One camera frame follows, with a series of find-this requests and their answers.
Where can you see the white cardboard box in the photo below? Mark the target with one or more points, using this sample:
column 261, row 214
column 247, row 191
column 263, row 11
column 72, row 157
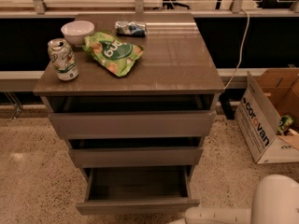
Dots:
column 266, row 99

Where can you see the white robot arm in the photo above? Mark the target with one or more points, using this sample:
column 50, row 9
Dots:
column 275, row 201

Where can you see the grey drawer cabinet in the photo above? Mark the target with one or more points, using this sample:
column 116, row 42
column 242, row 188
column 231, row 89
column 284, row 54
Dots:
column 175, row 62

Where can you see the green chip bag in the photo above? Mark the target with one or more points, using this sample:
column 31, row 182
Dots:
column 117, row 56

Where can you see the green white soda can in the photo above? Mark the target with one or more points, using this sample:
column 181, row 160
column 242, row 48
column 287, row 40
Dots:
column 62, row 59

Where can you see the white bowl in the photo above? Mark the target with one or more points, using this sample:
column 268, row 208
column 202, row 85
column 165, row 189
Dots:
column 75, row 32

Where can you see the crushed blue silver can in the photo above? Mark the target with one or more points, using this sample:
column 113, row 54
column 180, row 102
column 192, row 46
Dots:
column 131, row 28

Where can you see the grey drawer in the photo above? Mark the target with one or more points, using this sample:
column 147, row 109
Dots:
column 137, row 190
column 135, row 152
column 132, row 117

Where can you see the grey top drawer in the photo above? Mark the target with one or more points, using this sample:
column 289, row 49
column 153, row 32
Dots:
column 132, row 117

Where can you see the green can in box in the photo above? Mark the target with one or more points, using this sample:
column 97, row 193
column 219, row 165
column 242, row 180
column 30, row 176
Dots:
column 285, row 123

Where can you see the grey middle drawer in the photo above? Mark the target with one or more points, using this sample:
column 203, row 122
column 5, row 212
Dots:
column 135, row 152

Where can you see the grey bottom drawer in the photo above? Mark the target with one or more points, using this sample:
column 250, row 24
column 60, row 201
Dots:
column 137, row 190

